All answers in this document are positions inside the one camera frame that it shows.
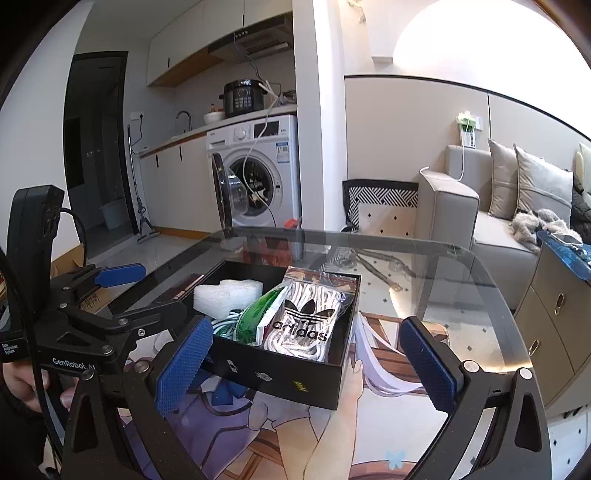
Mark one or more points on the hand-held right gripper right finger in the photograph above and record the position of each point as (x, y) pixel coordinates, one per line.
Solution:
(429, 364)

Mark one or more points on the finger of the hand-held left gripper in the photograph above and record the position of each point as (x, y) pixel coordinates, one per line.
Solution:
(154, 314)
(120, 275)

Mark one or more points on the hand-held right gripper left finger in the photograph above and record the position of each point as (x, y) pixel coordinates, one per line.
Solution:
(184, 364)

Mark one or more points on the white foam piece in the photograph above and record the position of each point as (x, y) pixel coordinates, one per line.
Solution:
(226, 297)

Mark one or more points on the green packet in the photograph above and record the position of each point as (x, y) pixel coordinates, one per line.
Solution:
(254, 318)

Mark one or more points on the black cardboard box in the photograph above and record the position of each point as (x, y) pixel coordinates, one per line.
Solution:
(277, 374)

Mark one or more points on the zip bag of white shoelaces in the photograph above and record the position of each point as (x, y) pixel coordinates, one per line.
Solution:
(300, 323)

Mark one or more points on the person's left forearm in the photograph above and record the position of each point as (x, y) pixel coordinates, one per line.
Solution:
(14, 438)

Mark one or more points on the person's left hand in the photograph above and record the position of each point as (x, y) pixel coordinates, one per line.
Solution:
(18, 385)

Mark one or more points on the brown cardboard box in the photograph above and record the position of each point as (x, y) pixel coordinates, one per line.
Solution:
(74, 265)

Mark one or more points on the flat mop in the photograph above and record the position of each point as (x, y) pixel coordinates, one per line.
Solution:
(145, 233)

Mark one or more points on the grey bucket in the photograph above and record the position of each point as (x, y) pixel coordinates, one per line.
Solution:
(112, 213)

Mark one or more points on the kitchen counter cabinet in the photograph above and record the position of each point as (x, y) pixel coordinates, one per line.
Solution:
(180, 184)

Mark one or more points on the beige side cabinet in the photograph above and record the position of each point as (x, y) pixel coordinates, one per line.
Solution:
(549, 323)

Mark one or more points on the printed table mat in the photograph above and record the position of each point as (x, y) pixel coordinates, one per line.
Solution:
(286, 443)

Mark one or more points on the dark glass door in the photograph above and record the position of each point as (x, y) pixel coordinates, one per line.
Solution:
(97, 138)

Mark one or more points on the beige sofa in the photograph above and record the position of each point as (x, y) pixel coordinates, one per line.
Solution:
(450, 217)

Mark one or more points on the white diamond pattern rug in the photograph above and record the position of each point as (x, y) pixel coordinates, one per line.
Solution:
(383, 217)

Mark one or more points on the kitchen faucet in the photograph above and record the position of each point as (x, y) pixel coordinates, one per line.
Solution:
(183, 115)

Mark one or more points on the grey fur item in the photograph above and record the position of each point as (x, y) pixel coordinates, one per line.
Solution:
(540, 226)

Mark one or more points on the white bowl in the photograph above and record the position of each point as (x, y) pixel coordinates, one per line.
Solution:
(214, 117)

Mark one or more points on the white phone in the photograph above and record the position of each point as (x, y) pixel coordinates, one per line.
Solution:
(565, 238)

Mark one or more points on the narrow grey sofa cushion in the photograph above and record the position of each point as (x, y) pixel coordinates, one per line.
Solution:
(503, 180)

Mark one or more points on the wide grey sofa cushion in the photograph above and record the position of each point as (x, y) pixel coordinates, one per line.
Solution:
(542, 184)

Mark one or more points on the white washing machine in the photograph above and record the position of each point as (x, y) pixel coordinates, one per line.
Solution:
(282, 134)

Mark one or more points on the black pressure cooker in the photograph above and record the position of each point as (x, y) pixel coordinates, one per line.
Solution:
(242, 98)

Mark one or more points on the upper kitchen cabinet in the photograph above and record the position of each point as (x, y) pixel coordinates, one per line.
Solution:
(184, 41)

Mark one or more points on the pale sofa cushion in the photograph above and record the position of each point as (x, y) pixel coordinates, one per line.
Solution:
(582, 161)

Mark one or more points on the range hood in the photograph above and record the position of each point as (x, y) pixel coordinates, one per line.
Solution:
(258, 39)

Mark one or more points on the wall socket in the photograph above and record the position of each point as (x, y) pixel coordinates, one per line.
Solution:
(138, 114)

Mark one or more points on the green wall charger holder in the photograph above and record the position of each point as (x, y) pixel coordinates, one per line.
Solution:
(468, 131)

